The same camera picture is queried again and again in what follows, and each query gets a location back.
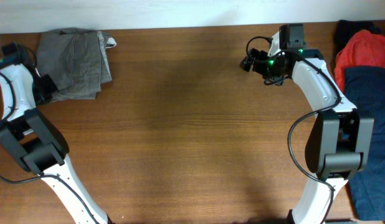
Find navy blue garment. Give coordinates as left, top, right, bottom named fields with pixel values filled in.
left=343, top=66, right=385, bottom=221

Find black garment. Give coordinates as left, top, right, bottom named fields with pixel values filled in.
left=333, top=20, right=381, bottom=54

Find red garment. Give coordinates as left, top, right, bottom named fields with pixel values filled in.
left=333, top=30, right=385, bottom=92

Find grey shorts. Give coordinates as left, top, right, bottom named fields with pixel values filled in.
left=37, top=28, right=116, bottom=101

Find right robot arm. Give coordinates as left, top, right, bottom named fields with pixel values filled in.
left=240, top=49, right=374, bottom=223

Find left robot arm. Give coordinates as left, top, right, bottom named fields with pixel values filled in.
left=0, top=59, right=111, bottom=223

